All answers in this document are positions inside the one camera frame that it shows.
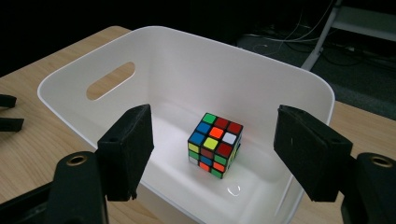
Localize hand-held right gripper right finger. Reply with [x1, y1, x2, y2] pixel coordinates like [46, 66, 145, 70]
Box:
[273, 105, 356, 203]

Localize multicoloured puzzle cube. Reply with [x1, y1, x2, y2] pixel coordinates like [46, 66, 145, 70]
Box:
[187, 112, 245, 180]

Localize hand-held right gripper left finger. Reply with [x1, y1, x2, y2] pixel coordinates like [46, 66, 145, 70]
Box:
[96, 104, 155, 203]

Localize white cable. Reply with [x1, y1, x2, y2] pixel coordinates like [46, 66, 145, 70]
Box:
[246, 0, 334, 54]

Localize white metal stand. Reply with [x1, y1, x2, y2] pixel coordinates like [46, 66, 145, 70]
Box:
[300, 0, 396, 72]

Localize white plastic bin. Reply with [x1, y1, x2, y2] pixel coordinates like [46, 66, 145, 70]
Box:
[36, 25, 336, 224]

